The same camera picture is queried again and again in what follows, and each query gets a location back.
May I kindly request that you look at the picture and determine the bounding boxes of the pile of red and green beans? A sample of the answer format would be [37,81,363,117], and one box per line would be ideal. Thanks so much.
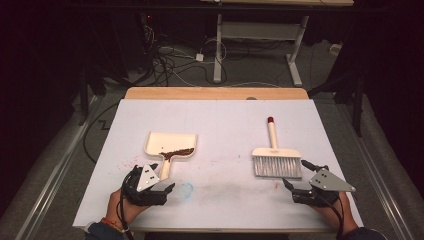
[159,147,195,162]

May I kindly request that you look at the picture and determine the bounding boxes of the white metal desk frame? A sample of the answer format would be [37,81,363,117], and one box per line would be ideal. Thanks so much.
[199,0,355,87]

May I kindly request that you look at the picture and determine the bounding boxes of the person's left hand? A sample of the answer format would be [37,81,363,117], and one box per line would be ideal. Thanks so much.
[106,189,149,229]

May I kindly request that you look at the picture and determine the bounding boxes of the tangle of floor cables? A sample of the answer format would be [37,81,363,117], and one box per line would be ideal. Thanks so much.
[143,26,231,88]

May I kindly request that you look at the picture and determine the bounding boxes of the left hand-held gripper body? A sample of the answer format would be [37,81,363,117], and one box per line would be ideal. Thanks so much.
[121,163,168,207]

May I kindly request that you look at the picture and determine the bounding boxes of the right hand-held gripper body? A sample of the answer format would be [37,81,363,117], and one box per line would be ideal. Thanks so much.
[291,167,357,207]

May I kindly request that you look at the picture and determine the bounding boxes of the cream hand brush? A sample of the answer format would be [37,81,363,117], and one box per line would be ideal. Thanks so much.
[251,116,303,179]

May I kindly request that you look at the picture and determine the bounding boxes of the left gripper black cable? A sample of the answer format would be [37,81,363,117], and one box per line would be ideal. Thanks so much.
[115,173,135,240]

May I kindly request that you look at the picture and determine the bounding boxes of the cream plastic dustpan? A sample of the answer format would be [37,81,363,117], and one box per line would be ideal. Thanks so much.
[143,131,198,183]

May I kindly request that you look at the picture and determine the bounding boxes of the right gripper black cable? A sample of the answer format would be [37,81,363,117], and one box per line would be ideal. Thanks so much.
[316,191,346,239]

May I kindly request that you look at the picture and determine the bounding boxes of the wooden table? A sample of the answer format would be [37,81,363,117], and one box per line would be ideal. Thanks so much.
[124,86,310,101]

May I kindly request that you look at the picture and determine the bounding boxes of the red wristband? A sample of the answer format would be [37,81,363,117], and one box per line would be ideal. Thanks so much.
[99,217,129,234]

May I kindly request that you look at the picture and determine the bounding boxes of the black stand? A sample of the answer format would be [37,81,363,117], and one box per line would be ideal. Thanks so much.
[308,66,365,138]
[77,66,104,127]

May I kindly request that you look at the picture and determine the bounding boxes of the metal floor rail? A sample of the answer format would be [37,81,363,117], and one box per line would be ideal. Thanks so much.
[23,96,103,240]
[336,99,416,240]

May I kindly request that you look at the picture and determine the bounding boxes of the person's right hand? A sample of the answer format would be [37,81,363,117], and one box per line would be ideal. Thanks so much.
[311,194,358,236]

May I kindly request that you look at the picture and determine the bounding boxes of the black floor cable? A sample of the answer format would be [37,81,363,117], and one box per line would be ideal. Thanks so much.
[82,101,120,165]

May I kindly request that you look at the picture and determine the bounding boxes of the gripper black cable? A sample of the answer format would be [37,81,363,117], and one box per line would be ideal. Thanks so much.
[115,173,135,240]
[316,191,346,239]

